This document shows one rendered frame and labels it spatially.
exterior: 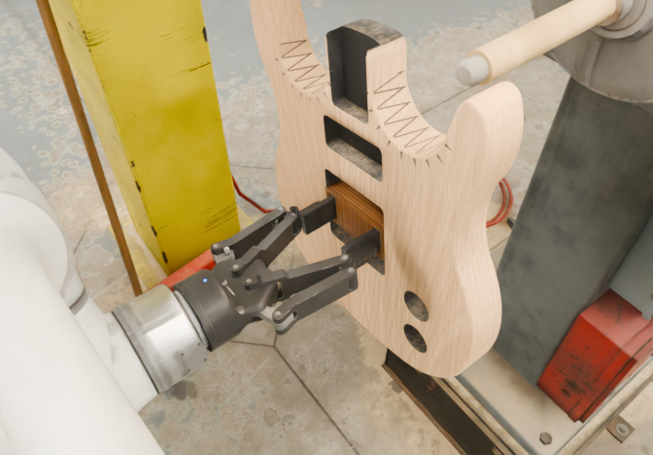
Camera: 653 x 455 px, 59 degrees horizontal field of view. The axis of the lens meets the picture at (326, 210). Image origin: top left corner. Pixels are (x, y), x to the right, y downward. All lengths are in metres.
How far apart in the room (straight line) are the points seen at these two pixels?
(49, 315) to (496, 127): 0.32
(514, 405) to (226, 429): 0.75
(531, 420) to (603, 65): 0.89
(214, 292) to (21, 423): 0.27
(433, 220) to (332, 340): 1.26
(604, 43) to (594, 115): 0.26
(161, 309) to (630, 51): 0.55
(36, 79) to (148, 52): 1.60
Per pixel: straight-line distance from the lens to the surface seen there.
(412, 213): 0.55
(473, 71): 0.52
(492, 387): 1.43
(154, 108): 1.47
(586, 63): 0.75
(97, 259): 2.07
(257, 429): 1.66
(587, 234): 1.09
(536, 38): 0.57
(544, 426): 1.43
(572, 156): 1.03
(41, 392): 0.32
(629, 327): 1.21
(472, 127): 0.44
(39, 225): 0.46
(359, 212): 0.62
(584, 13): 0.63
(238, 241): 0.63
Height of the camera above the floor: 1.55
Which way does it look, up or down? 49 degrees down
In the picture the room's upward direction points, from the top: straight up
